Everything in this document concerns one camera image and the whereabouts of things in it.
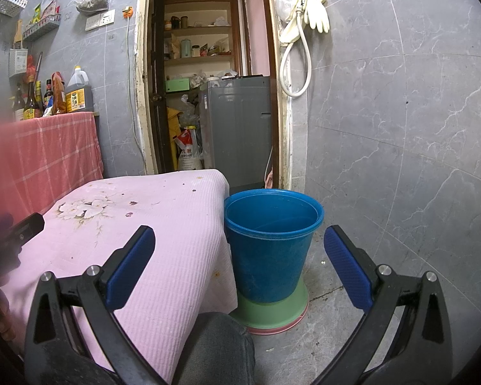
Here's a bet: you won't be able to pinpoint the grey washing machine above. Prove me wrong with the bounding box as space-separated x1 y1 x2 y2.
198 75 272 190

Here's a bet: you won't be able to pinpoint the tall soy sauce bottle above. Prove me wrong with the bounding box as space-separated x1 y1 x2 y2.
25 74 43 120

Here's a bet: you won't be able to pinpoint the white hose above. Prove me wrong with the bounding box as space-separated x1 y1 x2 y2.
280 20 312 98

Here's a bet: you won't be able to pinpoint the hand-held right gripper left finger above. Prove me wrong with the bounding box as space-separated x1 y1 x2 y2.
24 225 165 385

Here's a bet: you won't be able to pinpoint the green box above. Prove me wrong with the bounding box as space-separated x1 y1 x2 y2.
165 78 191 93

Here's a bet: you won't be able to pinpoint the grey wall rack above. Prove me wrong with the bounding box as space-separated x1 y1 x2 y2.
22 14 62 42

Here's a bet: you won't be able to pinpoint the pile of plastic bags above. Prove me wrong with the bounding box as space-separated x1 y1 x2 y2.
178 70 209 129

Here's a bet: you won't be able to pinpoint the brown red seasoning pouch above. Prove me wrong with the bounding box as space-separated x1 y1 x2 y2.
51 72 67 115

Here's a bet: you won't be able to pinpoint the green plastic basin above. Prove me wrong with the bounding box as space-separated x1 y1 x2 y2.
229 277 309 329

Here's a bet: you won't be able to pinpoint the cooking oil jug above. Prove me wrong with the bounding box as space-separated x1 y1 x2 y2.
65 66 94 114

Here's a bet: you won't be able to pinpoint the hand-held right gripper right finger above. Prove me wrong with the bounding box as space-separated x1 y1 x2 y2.
316 225 453 385

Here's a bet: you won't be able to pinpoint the dark wooden door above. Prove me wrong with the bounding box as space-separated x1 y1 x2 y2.
148 0 170 174

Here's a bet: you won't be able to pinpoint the perforated utensil holder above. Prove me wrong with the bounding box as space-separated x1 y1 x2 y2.
9 48 28 79

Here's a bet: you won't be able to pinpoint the pink checked cloth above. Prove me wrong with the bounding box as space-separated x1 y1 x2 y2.
0 111 105 225

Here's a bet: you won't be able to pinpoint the blue plastic bucket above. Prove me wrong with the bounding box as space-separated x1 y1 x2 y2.
224 188 325 304

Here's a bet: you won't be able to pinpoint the yellow bag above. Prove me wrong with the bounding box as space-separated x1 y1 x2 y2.
167 106 181 171

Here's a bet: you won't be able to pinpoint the white rubber glove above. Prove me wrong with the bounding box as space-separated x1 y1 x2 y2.
280 0 305 45
302 0 330 33

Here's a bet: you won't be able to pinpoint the wooden door frame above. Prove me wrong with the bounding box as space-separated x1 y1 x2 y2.
134 0 297 191

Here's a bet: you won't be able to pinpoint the dark glass bottle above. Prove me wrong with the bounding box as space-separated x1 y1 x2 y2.
12 84 26 122

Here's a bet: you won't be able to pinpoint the white sack with red print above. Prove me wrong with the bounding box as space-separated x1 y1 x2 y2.
175 126 204 171

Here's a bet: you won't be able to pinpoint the white wall switch panel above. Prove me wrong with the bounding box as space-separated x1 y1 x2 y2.
85 9 116 30

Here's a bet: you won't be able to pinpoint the person's left hand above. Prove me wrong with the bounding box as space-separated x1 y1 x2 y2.
0 288 17 343

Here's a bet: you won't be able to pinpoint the seasoning packets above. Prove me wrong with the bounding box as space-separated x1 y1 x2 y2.
32 0 61 25

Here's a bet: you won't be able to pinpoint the light pink flowered table cloth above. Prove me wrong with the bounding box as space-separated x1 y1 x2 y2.
0 168 239 385

